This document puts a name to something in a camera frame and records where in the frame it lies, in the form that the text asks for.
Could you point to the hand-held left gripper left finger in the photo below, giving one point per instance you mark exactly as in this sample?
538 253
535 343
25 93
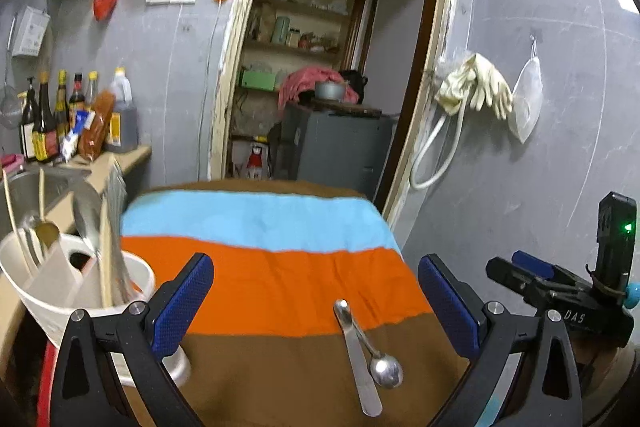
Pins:
182 302

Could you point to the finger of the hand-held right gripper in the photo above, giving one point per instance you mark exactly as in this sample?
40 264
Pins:
532 263
505 271

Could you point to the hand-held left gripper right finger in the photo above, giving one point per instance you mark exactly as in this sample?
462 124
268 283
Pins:
447 307

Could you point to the metal spoon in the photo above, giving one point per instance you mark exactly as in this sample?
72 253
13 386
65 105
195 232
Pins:
386 371

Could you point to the metal knife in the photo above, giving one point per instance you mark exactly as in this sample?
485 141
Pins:
357 362

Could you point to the white utensil holder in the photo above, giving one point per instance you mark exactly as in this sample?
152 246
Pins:
55 302

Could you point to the person's right forearm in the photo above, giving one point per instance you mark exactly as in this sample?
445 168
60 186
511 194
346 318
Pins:
615 377

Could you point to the striped tablecloth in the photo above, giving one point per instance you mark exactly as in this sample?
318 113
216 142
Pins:
280 277

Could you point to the red white package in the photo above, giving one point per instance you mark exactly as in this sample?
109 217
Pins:
256 159

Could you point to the red plastic object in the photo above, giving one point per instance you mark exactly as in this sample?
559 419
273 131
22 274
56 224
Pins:
46 387

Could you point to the stainless steel sink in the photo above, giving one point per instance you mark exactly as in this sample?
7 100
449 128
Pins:
62 187

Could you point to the cream rubber gloves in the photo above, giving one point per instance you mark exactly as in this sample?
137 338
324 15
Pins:
480 82

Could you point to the large dark vinegar jug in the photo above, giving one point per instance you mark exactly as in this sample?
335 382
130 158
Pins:
125 122

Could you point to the grey cabinet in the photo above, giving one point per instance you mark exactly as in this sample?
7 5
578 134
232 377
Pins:
335 147

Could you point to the blue white packet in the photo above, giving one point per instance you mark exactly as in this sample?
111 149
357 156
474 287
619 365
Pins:
75 137

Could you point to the dark sauce bottle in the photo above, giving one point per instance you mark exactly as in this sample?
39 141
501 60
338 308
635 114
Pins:
27 132
45 132

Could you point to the pink sponge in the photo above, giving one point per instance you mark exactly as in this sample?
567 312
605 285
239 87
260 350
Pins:
11 162

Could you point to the yellow-capped sauce bottle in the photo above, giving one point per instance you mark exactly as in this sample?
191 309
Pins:
61 107
92 89

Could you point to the red-capped sauce bottle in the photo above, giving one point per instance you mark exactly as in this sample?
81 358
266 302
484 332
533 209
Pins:
76 97

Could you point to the green box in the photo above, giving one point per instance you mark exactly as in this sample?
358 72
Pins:
257 79

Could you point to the black kettle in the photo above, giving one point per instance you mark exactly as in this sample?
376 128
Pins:
356 84

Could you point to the metal pot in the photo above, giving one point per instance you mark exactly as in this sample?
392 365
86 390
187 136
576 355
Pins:
329 91

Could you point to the pink cloth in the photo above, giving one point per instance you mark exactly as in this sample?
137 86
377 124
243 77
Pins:
297 79

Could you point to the glass jar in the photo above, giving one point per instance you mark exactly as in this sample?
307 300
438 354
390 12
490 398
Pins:
294 38

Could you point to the green canister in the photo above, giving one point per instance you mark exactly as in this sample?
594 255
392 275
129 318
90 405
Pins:
281 29

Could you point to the wooden shelf unit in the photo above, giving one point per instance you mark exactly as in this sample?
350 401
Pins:
350 7

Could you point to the wooden door frame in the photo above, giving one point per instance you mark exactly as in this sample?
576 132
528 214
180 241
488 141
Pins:
235 32

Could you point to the white wall box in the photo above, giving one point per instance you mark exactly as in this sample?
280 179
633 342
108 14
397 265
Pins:
30 32

